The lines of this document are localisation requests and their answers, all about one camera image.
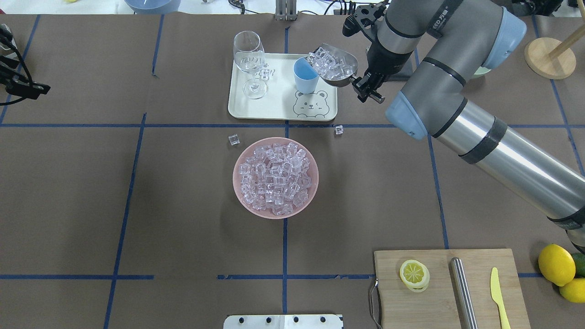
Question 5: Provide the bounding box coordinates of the aluminium frame post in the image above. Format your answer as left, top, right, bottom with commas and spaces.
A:
275, 0, 298, 21

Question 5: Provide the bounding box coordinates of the yellow lemon upper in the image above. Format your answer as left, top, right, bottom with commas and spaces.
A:
537, 244, 576, 287

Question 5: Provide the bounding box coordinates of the lemon slice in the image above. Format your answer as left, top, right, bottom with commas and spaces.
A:
399, 260, 431, 293

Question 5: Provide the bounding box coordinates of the clear wine glass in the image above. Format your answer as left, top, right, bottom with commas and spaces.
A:
233, 31, 267, 100

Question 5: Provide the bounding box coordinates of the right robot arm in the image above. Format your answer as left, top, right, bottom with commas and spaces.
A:
342, 0, 585, 252

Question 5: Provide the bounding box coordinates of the green bowl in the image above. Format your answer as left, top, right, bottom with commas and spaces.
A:
473, 67, 490, 78

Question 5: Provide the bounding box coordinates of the blue bowl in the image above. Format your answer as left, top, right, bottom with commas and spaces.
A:
124, 0, 181, 15

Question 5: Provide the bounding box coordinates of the pile of clear ice cubes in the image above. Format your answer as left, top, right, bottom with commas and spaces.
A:
239, 142, 312, 216

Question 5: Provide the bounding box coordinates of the metal ice scoop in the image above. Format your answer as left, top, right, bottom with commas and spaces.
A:
305, 43, 358, 87

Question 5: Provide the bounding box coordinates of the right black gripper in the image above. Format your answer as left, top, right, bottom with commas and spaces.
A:
342, 2, 414, 104

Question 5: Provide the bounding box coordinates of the wooden cutting board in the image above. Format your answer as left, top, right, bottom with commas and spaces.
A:
372, 249, 531, 329

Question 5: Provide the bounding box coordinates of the yellow plastic knife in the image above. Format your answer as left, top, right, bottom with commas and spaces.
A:
489, 267, 511, 329

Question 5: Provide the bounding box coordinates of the green lime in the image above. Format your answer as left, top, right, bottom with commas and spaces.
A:
571, 252, 585, 278

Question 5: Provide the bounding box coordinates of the yellow lemon lower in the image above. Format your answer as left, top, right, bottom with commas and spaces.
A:
558, 278, 585, 303

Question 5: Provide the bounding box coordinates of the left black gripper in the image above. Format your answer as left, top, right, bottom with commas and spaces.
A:
0, 24, 50, 100

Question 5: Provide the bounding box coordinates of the pink bowl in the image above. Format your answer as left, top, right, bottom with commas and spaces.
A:
233, 137, 319, 220

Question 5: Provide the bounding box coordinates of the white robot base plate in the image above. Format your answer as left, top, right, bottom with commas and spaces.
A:
223, 314, 344, 329

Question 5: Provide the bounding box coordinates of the loose ice cube left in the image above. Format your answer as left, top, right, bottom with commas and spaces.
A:
228, 134, 240, 146

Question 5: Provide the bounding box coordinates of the light blue cup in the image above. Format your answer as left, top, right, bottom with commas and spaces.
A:
293, 58, 319, 94

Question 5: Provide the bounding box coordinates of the wooden stand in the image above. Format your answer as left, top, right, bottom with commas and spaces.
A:
524, 25, 585, 80

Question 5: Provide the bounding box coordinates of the metal rod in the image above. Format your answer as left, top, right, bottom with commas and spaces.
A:
450, 257, 479, 329

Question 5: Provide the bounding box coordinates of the yellow lemon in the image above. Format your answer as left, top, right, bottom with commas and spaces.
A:
558, 278, 585, 303
537, 244, 576, 287

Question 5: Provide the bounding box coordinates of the cream bear tray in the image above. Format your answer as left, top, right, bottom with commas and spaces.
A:
228, 53, 338, 122

